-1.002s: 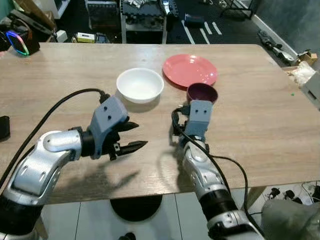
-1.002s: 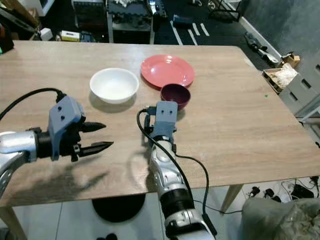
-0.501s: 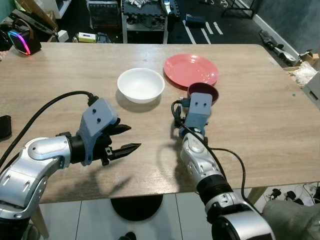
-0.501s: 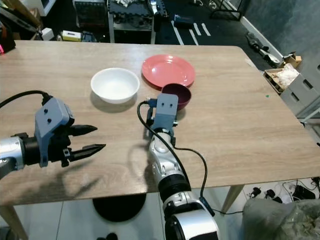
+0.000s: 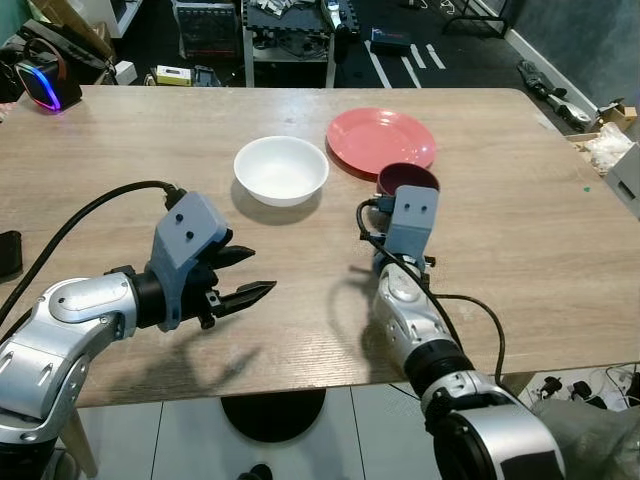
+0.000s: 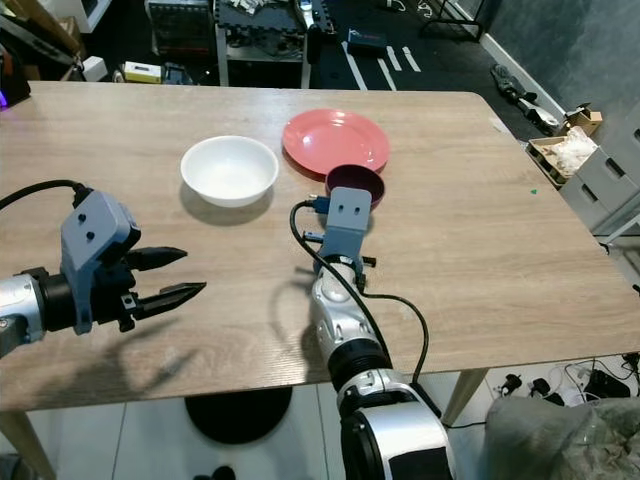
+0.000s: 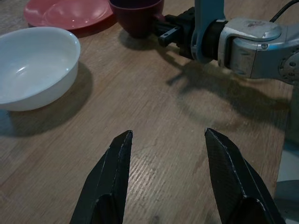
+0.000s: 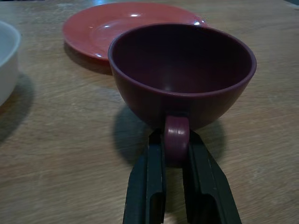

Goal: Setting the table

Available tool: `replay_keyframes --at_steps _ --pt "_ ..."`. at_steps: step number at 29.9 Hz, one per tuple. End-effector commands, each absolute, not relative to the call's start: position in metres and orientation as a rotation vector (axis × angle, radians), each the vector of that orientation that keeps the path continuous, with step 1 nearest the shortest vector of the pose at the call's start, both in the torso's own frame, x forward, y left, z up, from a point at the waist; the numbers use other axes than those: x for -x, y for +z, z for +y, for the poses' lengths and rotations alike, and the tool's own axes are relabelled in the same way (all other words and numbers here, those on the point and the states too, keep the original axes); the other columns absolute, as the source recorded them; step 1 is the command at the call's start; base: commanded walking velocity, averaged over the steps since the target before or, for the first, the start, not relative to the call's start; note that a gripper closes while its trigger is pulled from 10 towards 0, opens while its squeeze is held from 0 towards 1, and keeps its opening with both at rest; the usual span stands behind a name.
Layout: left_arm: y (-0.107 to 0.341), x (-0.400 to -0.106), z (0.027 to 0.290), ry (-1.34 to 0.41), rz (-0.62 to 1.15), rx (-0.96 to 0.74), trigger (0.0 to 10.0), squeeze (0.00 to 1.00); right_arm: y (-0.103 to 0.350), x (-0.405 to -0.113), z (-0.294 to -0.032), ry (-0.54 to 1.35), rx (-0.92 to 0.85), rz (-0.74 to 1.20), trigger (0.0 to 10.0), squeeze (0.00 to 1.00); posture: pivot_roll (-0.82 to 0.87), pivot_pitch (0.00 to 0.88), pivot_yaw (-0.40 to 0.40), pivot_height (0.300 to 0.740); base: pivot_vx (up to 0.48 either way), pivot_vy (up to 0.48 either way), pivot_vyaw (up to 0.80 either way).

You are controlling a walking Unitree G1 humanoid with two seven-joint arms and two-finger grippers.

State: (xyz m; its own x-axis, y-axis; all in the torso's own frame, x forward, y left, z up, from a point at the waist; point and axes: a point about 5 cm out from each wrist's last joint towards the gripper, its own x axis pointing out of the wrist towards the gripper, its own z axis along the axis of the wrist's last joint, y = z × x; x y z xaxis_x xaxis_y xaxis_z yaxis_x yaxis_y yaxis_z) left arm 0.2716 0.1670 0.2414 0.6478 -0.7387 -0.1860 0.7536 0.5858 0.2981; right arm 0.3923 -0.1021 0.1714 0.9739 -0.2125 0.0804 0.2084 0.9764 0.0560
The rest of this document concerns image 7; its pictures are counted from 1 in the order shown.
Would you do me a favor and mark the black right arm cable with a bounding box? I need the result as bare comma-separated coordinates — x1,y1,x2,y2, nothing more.
270,0,299,23

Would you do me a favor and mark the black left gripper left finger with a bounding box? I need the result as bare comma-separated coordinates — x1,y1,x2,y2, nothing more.
70,130,134,224

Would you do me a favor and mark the pink plate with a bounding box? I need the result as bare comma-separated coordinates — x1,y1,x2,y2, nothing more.
23,0,115,31

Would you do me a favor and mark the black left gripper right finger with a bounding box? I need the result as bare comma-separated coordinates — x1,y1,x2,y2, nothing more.
204,127,285,224

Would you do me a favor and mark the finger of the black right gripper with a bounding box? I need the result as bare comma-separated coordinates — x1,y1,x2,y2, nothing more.
163,13,187,24
158,25,182,46

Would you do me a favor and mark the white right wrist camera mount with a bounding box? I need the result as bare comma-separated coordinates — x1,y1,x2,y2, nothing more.
190,0,226,63

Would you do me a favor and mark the purple cup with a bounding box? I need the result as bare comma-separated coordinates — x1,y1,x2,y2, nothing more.
109,0,165,39

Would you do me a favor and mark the white bowl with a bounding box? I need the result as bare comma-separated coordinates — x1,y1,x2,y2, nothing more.
0,27,81,112

